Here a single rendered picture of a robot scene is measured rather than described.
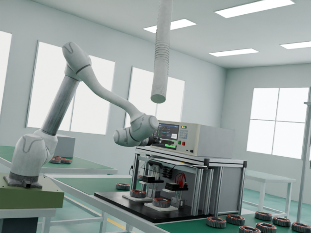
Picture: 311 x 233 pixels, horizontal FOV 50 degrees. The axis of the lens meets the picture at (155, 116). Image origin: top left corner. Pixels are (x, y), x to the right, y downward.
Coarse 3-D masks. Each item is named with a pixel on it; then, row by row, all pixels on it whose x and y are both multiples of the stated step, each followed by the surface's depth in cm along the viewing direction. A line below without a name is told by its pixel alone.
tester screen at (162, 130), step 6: (162, 126) 236; (168, 126) 232; (174, 126) 227; (156, 132) 240; (162, 132) 236; (168, 132) 231; (174, 132) 226; (162, 138) 235; (168, 138) 230; (156, 144) 239
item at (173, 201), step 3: (174, 198) 218; (171, 201) 219; (174, 201) 217; (180, 201) 215; (183, 201) 216; (171, 204) 219; (174, 204) 217; (177, 204) 215; (183, 204) 216; (177, 207) 215; (180, 207) 215; (183, 207) 217
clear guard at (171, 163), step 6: (162, 162) 198; (168, 162) 198; (174, 162) 203; (180, 162) 209; (186, 162) 214; (144, 168) 201; (150, 168) 198; (156, 168) 195; (162, 168) 193; (168, 168) 190
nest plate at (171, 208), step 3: (144, 204) 210; (147, 204) 208; (150, 204) 208; (150, 207) 205; (153, 207) 203; (156, 207) 203; (159, 207) 204; (168, 207) 207; (171, 207) 208; (174, 207) 209; (159, 210) 199; (162, 210) 200; (165, 210) 201; (168, 210) 203; (171, 210) 205
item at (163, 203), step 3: (156, 198) 211; (159, 198) 213; (162, 198) 213; (153, 201) 207; (156, 201) 205; (159, 201) 204; (162, 201) 210; (165, 201) 211; (168, 201) 207; (153, 204) 206; (156, 204) 204; (159, 204) 204; (162, 204) 204; (165, 204) 204; (168, 204) 206; (162, 207) 204; (165, 207) 205
